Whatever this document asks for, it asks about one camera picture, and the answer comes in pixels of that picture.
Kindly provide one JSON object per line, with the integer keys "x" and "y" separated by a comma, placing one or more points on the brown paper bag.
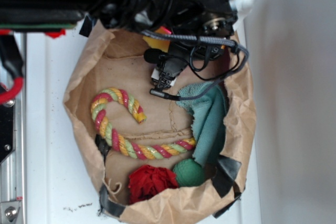
{"x": 113, "y": 58}

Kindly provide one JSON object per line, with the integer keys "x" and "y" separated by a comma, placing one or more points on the red crumpled fabric ball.
{"x": 148, "y": 181}

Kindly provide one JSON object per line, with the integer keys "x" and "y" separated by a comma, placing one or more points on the black metal bracket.
{"x": 7, "y": 129}

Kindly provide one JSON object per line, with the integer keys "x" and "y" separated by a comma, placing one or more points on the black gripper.
{"x": 191, "y": 28}

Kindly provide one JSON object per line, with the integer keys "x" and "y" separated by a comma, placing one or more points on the yellow green sponge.
{"x": 162, "y": 45}

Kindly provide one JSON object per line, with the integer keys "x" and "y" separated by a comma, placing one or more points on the aluminium frame rail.
{"x": 13, "y": 174}

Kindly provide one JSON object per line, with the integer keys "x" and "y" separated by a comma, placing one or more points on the twisted multicolour rope toy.
{"x": 118, "y": 142}

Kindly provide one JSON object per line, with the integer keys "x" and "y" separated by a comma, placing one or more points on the small black microphone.
{"x": 155, "y": 56}

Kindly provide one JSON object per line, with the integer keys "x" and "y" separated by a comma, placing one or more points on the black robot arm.
{"x": 55, "y": 16}

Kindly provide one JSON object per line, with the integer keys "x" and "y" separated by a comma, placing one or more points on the teal cloth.
{"x": 208, "y": 112}

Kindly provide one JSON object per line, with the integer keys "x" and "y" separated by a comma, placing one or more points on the green rubber ball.
{"x": 189, "y": 173}

